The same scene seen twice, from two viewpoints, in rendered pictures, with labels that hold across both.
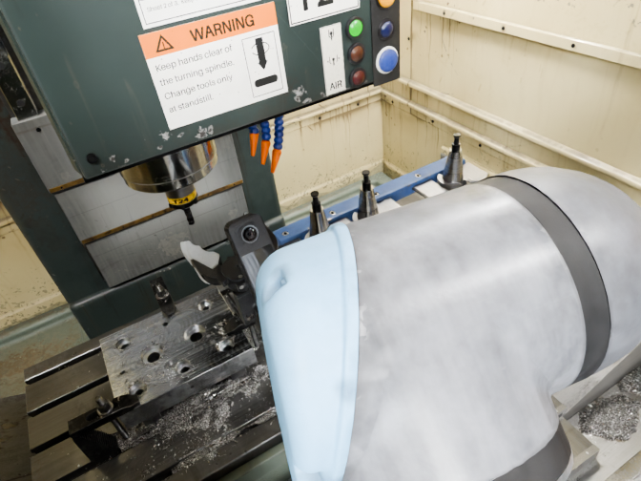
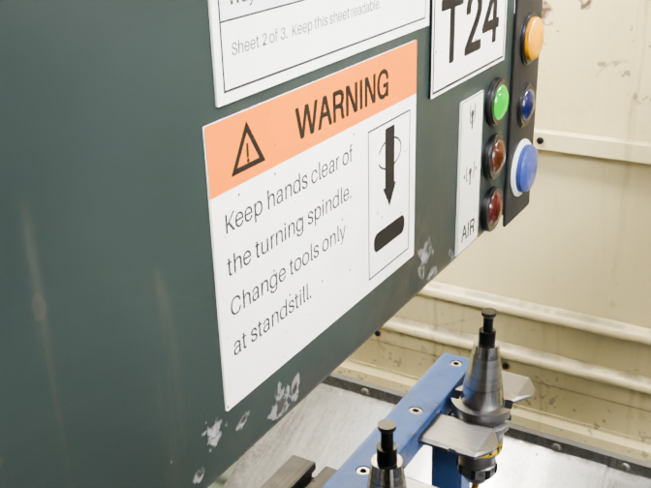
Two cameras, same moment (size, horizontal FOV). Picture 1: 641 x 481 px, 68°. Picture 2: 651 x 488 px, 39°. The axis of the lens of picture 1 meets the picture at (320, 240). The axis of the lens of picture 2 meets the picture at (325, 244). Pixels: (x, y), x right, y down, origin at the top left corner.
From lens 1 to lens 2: 0.39 m
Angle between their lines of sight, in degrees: 33
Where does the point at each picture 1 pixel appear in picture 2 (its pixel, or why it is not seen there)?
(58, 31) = (24, 114)
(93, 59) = (97, 210)
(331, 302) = not seen: outside the picture
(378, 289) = not seen: outside the picture
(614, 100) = (627, 220)
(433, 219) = not seen: outside the picture
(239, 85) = (353, 251)
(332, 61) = (469, 176)
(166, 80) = (239, 258)
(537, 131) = (493, 289)
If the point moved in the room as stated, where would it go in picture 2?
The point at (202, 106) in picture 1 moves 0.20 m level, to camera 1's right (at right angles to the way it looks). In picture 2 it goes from (292, 321) to (626, 207)
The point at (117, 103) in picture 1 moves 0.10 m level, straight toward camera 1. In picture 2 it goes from (130, 353) to (423, 462)
